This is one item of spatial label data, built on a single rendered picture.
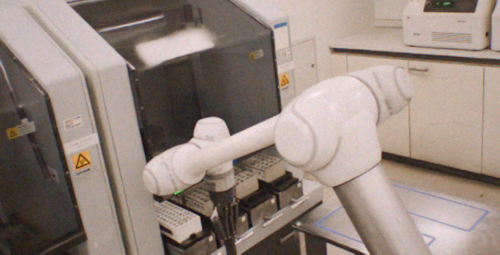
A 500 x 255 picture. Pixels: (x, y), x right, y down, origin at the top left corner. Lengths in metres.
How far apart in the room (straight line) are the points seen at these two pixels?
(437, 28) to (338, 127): 2.71
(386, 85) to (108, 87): 0.83
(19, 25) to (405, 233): 1.22
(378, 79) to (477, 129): 2.63
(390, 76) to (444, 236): 0.76
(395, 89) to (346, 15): 3.20
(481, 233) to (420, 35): 2.13
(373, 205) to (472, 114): 2.70
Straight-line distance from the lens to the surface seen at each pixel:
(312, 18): 3.86
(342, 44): 3.94
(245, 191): 1.94
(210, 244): 1.78
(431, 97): 3.69
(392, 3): 4.42
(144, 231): 1.71
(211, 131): 1.42
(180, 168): 1.31
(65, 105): 1.48
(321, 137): 0.87
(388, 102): 1.02
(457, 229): 1.71
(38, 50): 1.57
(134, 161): 1.62
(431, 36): 3.58
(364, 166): 0.92
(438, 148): 3.80
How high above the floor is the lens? 1.72
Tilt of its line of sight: 19 degrees down
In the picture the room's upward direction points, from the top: 7 degrees counter-clockwise
